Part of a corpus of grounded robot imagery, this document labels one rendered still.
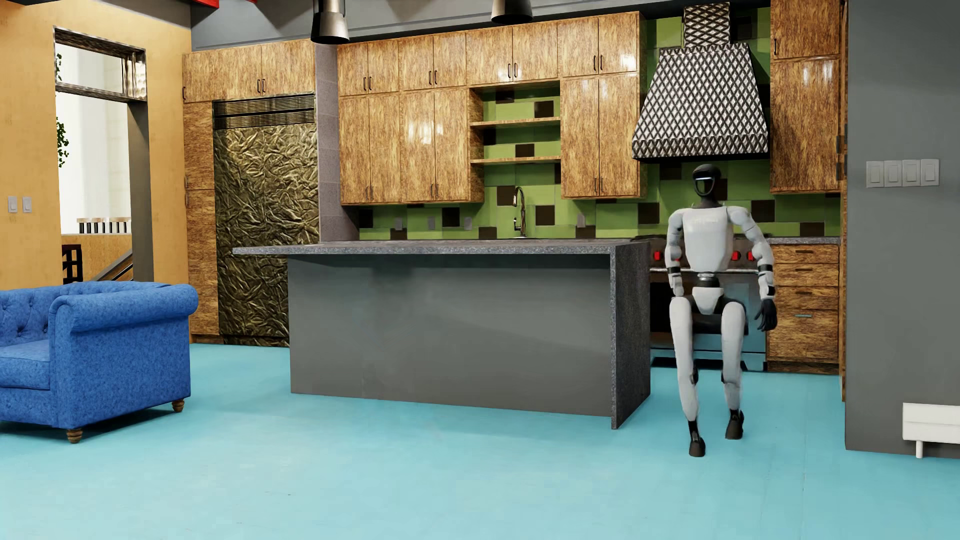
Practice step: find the blue tufted armchair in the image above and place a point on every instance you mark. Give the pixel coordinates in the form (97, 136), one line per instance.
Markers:
(112, 337)

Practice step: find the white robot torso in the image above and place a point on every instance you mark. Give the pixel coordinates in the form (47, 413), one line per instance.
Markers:
(706, 238)

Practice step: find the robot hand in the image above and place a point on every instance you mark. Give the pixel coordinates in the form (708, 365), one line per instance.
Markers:
(677, 286)

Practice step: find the diamond patterned range hood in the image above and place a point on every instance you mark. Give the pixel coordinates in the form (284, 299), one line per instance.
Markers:
(701, 101)

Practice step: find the dark kitchen faucet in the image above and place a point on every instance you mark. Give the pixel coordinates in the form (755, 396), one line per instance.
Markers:
(520, 212)

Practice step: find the narrow wooden side panel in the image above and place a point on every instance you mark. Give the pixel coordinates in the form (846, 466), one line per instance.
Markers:
(201, 225)

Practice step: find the tall wooden wall cabinet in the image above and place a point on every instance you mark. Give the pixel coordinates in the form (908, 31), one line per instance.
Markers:
(805, 112)

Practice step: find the wooden drawer cabinet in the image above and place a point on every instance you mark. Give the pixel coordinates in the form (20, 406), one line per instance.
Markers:
(804, 315)

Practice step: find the bronze textured refrigerator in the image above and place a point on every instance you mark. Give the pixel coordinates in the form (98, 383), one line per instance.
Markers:
(266, 225)

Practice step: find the dark wooden chair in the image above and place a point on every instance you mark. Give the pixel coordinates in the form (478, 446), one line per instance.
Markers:
(72, 264)

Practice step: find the white left robot leg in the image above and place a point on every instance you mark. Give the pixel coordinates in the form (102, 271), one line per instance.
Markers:
(733, 352)

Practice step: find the white robot leg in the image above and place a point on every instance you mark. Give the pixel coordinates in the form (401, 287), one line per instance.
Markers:
(733, 352)
(683, 352)

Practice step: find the white right robot leg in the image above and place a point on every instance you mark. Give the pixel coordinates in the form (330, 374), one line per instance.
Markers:
(683, 352)

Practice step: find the wooden upper cabinet bank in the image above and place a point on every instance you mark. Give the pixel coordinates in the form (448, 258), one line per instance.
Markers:
(420, 142)

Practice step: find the white baseboard heater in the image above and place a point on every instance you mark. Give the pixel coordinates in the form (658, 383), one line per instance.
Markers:
(932, 424)

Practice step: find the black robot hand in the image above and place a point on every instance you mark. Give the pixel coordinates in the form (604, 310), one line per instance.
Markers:
(766, 314)

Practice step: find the white light switch panel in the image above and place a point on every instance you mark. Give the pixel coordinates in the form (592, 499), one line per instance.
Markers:
(902, 172)

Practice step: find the wooden cabinet above refrigerator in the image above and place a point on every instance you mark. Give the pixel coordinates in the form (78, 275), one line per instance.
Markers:
(247, 70)

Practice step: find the black robot head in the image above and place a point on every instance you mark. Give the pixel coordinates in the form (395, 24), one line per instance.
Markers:
(706, 182)

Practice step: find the steel stove red knobs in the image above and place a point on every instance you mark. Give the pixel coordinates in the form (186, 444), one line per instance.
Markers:
(750, 330)

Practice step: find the black pendant lamp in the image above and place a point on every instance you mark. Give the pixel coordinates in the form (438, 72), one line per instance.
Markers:
(330, 21)
(511, 10)

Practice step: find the grey kitchen island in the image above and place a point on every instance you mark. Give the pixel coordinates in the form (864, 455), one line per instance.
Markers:
(450, 330)

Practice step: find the green leafy plant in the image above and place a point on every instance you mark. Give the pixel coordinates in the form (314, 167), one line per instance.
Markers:
(61, 142)

